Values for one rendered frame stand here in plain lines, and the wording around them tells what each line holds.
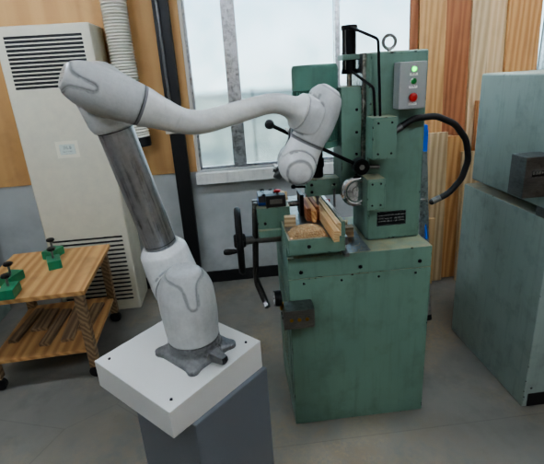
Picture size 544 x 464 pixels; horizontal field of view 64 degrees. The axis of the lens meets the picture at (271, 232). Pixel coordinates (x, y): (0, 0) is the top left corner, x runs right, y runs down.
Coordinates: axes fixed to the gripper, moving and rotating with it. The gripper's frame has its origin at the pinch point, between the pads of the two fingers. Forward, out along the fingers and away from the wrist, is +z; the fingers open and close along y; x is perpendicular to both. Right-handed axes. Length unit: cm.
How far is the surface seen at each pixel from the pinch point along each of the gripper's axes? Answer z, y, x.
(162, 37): 137, 25, 71
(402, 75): -2.8, 37.0, -31.3
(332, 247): -14.4, -26.8, -26.9
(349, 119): 7.2, 17.3, -21.6
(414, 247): -8, -20, -61
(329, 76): 6.3, 29.0, -8.5
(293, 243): -14.4, -29.6, -12.3
